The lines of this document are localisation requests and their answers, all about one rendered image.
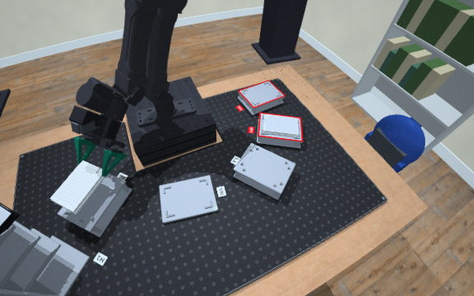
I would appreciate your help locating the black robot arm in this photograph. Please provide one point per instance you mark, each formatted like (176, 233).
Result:
(142, 71)

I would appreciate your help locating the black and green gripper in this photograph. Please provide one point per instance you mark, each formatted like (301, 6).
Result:
(104, 143)

